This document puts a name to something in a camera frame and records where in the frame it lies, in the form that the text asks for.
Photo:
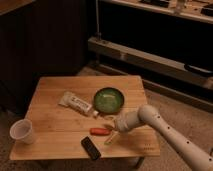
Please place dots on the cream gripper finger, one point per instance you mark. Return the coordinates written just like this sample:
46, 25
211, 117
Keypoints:
109, 121
110, 139

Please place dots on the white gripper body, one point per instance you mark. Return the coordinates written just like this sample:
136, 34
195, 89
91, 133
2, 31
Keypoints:
125, 122

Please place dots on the red pepper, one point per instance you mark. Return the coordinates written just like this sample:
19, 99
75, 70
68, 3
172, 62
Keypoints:
100, 131

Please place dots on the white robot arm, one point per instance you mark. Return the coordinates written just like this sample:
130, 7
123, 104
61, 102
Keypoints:
190, 153

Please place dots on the green ceramic bowl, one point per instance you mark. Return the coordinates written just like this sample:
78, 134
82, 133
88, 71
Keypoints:
108, 100

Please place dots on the black remote control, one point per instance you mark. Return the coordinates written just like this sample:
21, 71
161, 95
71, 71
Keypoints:
90, 148

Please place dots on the white toothpaste tube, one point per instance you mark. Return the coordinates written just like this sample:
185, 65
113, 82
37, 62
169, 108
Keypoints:
70, 100

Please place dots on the grey metal shelf beam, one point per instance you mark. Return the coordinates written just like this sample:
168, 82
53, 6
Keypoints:
149, 61

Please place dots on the white paper cup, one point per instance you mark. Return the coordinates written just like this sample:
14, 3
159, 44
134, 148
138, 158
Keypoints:
22, 130

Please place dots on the dark wooden cabinet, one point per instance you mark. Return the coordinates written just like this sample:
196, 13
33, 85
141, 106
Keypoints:
44, 38

